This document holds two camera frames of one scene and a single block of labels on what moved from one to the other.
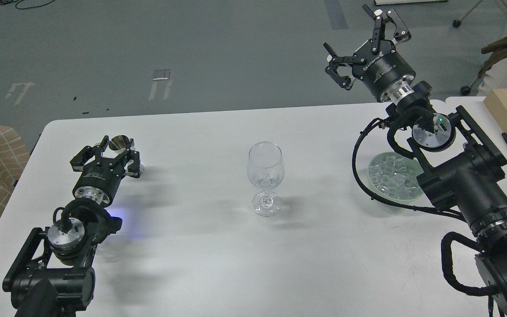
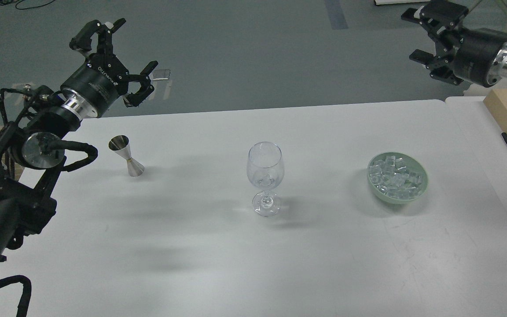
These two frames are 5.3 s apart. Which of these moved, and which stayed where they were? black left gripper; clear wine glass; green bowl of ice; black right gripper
Moved: black right gripper; black left gripper
Stayed: green bowl of ice; clear wine glass
